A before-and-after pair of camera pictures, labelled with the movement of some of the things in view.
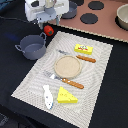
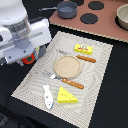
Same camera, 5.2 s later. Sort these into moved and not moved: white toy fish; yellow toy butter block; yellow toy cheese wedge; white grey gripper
Moved: white grey gripper
Not moved: white toy fish; yellow toy butter block; yellow toy cheese wedge
